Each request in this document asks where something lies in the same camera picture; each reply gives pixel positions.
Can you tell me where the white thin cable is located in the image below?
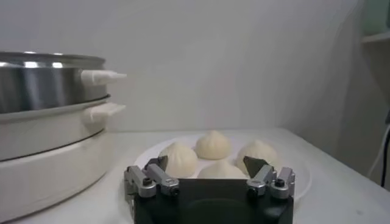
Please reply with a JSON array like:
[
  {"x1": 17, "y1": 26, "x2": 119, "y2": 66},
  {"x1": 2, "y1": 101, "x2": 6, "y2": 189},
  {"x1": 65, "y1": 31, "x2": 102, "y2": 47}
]
[{"x1": 366, "y1": 123, "x2": 390, "y2": 180}]

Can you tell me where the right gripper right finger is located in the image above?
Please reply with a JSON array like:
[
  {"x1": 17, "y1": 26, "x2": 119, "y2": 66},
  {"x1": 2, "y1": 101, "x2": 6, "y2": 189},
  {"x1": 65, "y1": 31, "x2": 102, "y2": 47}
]
[{"x1": 243, "y1": 155, "x2": 296, "y2": 200}]

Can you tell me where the stainless steel steamer basket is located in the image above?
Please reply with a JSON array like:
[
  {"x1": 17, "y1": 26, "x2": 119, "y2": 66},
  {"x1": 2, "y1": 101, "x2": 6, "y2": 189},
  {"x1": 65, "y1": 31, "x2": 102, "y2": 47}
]
[{"x1": 0, "y1": 51, "x2": 128, "y2": 115}]

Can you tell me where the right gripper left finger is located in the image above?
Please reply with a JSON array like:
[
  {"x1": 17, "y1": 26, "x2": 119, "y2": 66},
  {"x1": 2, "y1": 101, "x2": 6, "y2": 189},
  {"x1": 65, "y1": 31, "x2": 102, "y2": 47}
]
[{"x1": 124, "y1": 155, "x2": 180, "y2": 203}]

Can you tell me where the cream electric cooker pot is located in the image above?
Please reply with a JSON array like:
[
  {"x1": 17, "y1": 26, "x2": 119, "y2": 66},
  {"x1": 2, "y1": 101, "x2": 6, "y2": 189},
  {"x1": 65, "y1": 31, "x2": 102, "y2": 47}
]
[{"x1": 0, "y1": 96, "x2": 127, "y2": 223}]

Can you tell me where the white round plate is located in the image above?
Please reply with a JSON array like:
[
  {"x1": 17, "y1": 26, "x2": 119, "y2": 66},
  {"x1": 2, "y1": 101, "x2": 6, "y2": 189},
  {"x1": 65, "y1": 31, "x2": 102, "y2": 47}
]
[{"x1": 133, "y1": 132, "x2": 313, "y2": 202}]

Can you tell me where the white steamed baozi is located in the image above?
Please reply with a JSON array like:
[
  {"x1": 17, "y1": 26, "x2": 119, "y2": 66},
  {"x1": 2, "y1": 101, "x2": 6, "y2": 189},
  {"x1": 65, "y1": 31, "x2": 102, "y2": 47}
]
[
  {"x1": 235, "y1": 139, "x2": 280, "y2": 176},
  {"x1": 197, "y1": 159, "x2": 248, "y2": 180},
  {"x1": 194, "y1": 130, "x2": 232, "y2": 161},
  {"x1": 158, "y1": 141, "x2": 199, "y2": 179}
]

